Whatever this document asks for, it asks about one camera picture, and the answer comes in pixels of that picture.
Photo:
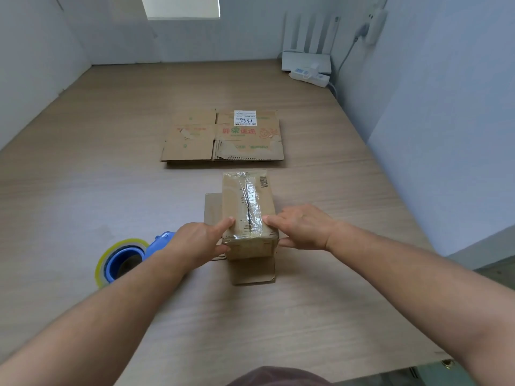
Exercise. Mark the person's right forearm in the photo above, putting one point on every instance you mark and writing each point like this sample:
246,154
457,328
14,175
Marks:
434,285

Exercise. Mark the white router with antennas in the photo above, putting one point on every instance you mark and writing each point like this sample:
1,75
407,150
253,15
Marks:
305,62

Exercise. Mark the small round brass fitting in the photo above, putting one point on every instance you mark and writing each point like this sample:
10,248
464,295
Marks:
447,363

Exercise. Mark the blue tape dispenser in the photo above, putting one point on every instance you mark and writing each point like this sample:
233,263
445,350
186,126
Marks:
161,239

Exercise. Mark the bright window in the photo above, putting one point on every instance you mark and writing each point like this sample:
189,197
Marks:
181,5

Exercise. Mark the person's left hand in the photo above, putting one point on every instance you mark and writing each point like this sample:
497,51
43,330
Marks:
193,247

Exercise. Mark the person's left forearm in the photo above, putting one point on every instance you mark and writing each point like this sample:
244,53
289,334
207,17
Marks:
88,325

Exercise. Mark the white foam partition board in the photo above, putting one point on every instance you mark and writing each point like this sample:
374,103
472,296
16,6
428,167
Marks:
36,72

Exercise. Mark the barcode-printed cardboard box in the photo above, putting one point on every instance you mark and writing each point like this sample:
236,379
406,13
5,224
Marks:
251,273

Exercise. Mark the person's right hand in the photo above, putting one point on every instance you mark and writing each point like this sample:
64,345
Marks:
310,231

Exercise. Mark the white power strip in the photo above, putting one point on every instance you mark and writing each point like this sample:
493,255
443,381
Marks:
322,81

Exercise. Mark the clear yellowish tape roll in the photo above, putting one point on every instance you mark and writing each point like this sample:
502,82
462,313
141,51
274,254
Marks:
99,269

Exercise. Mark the large torn cardboard box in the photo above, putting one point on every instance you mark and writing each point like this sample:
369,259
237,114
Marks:
189,148

